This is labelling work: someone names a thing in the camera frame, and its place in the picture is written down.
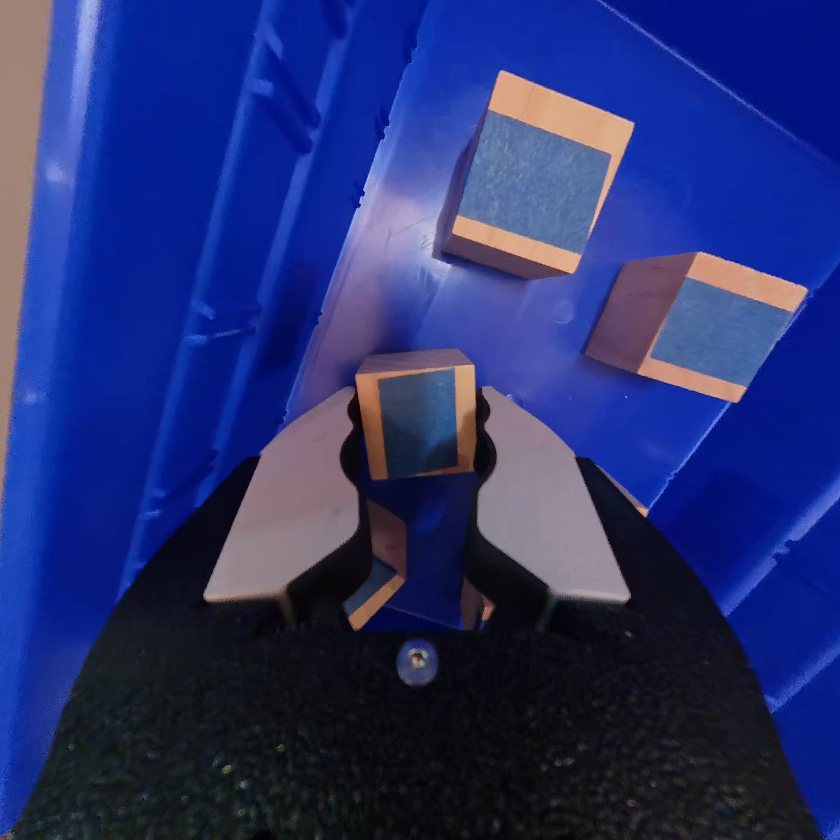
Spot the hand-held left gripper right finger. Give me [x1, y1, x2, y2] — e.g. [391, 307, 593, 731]
[466, 386, 632, 632]

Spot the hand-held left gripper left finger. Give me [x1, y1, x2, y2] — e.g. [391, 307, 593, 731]
[202, 386, 371, 626]

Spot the blue-striped wooden cube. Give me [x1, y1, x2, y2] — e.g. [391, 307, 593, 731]
[607, 476, 651, 519]
[459, 577, 496, 631]
[584, 251, 809, 403]
[438, 70, 635, 280]
[343, 499, 408, 632]
[354, 349, 476, 482]

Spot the blue plastic bin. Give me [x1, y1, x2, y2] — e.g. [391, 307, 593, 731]
[0, 0, 840, 840]

